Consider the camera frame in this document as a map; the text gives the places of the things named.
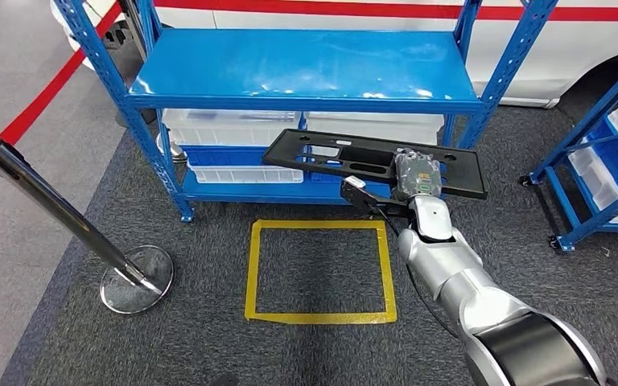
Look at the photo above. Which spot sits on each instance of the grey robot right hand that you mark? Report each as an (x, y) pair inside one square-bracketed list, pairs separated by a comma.
[(418, 173)]

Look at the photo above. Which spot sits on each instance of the black plastic plate part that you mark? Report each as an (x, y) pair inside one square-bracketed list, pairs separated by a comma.
[(298, 154)]

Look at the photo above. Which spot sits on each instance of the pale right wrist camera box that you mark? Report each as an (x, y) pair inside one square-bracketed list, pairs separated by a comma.
[(355, 182)]

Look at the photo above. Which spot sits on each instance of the chrome barrier stanchion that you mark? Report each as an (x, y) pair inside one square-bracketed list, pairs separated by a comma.
[(48, 197)]

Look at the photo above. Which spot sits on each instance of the black right wrist camera bracket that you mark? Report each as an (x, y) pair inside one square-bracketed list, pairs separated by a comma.
[(363, 201)]

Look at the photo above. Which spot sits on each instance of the black barrier post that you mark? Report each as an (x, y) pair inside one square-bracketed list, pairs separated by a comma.
[(133, 32)]

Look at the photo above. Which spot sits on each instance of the white car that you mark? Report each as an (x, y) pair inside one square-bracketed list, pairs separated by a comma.
[(554, 53)]

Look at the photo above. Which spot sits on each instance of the yellow floor tape square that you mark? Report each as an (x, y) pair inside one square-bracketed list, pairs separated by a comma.
[(253, 266)]

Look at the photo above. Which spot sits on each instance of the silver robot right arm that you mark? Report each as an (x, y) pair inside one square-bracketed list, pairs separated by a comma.
[(447, 266)]

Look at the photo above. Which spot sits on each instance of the blue metal shelf rack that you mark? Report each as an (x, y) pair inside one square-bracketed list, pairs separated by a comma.
[(287, 64)]

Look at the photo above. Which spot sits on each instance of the blue wheeled metal rack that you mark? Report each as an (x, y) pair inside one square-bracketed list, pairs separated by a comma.
[(560, 208)]

